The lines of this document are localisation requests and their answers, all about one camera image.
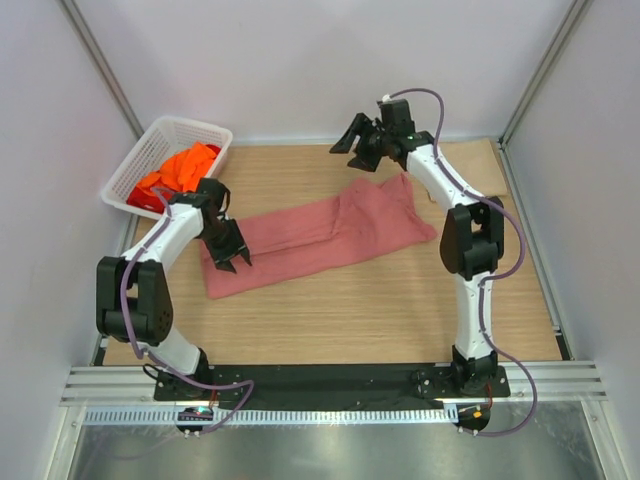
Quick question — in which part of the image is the aluminium frame post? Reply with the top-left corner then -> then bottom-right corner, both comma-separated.
498,0 -> 593,150
56,0 -> 145,139

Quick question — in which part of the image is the right aluminium frame post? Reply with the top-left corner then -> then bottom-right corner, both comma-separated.
498,0 -> 593,150

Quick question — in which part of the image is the left aluminium frame post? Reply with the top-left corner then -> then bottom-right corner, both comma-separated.
56,0 -> 145,139

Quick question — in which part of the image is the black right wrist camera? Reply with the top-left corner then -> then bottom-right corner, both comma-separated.
378,99 -> 415,137

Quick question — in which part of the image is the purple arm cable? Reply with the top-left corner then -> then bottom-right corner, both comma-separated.
389,88 -> 540,440
121,187 -> 256,434

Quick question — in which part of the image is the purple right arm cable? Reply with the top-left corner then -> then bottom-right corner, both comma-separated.
389,88 -> 540,440

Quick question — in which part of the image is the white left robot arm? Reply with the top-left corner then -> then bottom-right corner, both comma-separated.
96,182 -> 251,400

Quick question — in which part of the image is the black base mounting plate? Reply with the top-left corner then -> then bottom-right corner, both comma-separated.
153,362 -> 511,412

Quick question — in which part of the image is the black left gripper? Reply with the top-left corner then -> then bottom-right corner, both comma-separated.
199,218 -> 250,273

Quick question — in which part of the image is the white plastic laundry basket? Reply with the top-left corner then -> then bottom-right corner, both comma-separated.
101,116 -> 233,220

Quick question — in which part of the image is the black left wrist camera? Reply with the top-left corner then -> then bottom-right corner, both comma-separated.
197,177 -> 231,216

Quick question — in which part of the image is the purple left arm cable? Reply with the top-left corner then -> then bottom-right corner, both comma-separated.
121,187 -> 256,434

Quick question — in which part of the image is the white slotted cable duct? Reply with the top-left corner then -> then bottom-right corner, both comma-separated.
84,405 -> 458,427

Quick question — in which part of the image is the orange t shirt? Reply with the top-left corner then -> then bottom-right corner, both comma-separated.
126,142 -> 221,214

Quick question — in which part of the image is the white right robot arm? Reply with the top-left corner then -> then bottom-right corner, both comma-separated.
330,113 -> 504,396

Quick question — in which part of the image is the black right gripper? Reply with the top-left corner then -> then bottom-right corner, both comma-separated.
331,114 -> 393,174

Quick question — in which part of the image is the pink t shirt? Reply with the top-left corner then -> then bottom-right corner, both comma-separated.
200,174 -> 437,300

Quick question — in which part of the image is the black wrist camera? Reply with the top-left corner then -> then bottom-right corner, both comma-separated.
197,177 -> 231,216
378,99 -> 415,137

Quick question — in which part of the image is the folded beige t shirt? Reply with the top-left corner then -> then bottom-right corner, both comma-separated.
439,138 -> 509,199

